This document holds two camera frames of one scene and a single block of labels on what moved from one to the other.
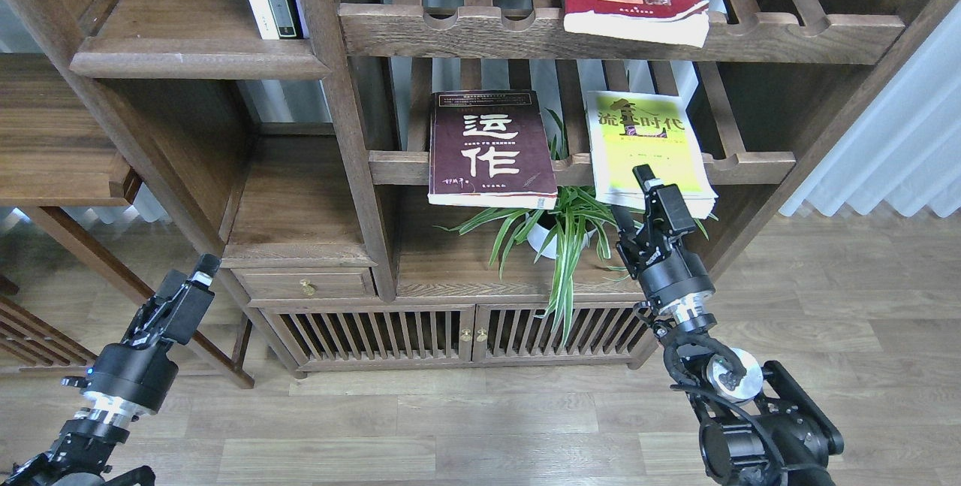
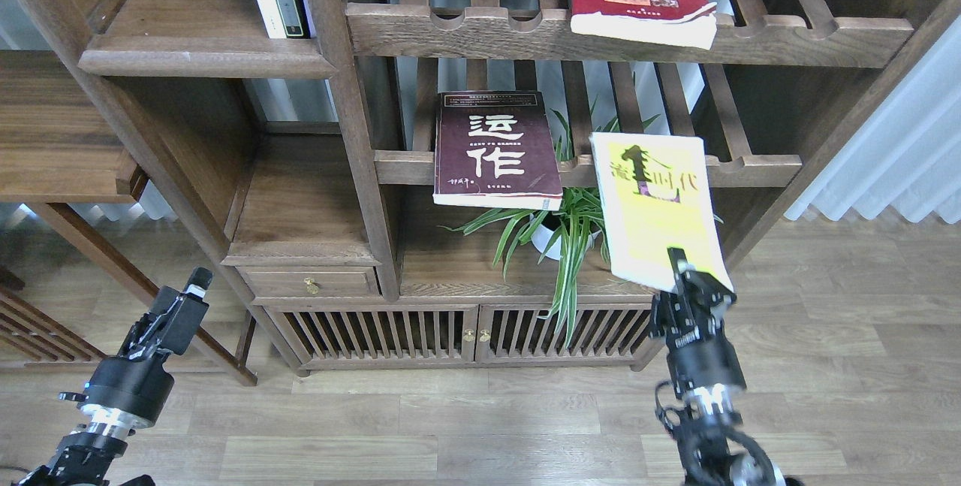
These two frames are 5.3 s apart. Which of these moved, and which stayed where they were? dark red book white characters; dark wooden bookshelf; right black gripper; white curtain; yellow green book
Moved: yellow green book; right black gripper
Stayed: white curtain; dark wooden bookshelf; dark red book white characters
